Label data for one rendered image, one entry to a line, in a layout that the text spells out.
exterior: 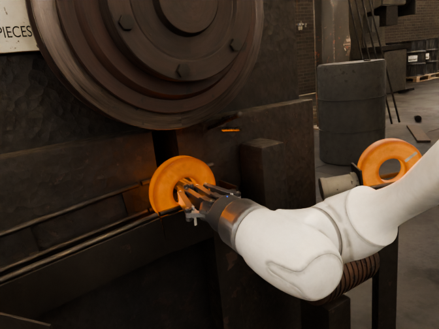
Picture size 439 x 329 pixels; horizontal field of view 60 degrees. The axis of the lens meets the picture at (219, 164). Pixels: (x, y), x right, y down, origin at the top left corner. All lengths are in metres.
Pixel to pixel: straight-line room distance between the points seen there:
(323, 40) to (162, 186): 4.53
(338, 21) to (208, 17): 4.32
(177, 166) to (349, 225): 0.38
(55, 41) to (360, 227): 0.57
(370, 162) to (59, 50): 0.72
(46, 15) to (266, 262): 0.52
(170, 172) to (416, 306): 1.24
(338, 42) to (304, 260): 4.55
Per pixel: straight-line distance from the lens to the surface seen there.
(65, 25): 0.70
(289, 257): 0.53
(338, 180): 0.98
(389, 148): 0.99
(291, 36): 1.17
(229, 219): 0.63
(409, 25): 12.95
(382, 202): 0.61
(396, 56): 8.71
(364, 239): 0.63
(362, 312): 1.69
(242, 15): 0.77
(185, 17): 0.69
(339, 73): 3.38
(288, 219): 0.58
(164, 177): 0.81
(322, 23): 5.22
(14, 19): 0.84
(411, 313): 1.73
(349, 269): 0.99
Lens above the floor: 1.01
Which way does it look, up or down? 15 degrees down
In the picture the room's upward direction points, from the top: 6 degrees counter-clockwise
